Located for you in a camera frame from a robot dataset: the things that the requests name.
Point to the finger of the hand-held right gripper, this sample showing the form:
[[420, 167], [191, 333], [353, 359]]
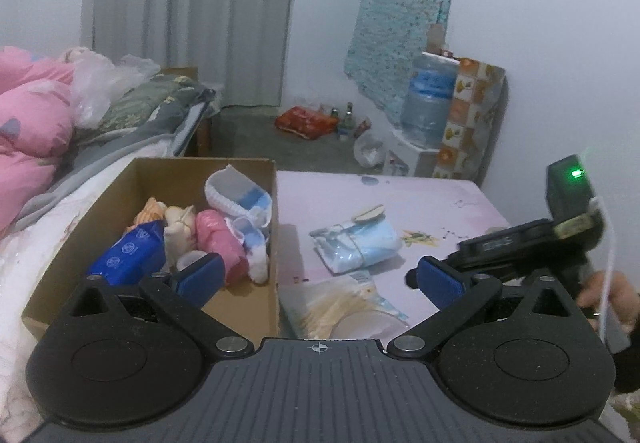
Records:
[[505, 245]]

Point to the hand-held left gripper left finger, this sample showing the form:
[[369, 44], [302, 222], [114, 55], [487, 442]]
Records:
[[200, 275]]

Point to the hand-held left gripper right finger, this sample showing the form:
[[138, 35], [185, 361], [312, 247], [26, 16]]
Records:
[[437, 280]]

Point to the pink plastic bag roll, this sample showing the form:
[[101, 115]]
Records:
[[215, 233]]

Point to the cream yellow towel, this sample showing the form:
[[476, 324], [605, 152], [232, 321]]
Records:
[[177, 233]]

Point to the white blue knitted baby shoe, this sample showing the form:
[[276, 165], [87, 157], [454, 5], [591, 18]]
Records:
[[225, 193], [252, 248]]

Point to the orange striped sock bundle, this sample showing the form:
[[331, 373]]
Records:
[[150, 213]]

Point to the blue face mask bundle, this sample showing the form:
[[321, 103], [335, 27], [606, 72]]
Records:
[[360, 245]]

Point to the clear drinking glass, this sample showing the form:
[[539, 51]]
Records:
[[365, 325]]

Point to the brown cardboard box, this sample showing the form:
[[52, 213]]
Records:
[[165, 173]]

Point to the cotton swab packet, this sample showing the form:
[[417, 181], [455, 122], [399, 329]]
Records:
[[325, 308]]

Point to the person's right hand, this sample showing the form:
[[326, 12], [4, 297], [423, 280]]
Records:
[[620, 295]]

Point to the white plastic bag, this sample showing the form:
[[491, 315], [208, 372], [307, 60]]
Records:
[[369, 152]]

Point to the grey bedsheet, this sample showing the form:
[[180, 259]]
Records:
[[100, 158]]

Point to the large water bottle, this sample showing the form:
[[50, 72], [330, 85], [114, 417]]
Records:
[[425, 108]]

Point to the white quilted mattress cover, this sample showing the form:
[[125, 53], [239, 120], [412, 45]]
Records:
[[30, 283]]

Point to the green floral pillow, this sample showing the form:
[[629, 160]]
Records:
[[140, 103]]

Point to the small green glass bottle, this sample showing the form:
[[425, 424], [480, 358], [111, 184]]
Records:
[[350, 118]]

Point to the red snack bag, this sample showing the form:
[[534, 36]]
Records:
[[305, 123]]

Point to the clear plastic bag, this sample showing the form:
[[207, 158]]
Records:
[[95, 88]]

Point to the pink duvet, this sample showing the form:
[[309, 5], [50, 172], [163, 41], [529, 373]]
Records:
[[30, 123]]

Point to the wooden bed frame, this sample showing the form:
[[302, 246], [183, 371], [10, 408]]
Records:
[[202, 138]]

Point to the teal patterned wall cloth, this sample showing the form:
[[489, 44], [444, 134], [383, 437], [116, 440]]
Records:
[[400, 23]]

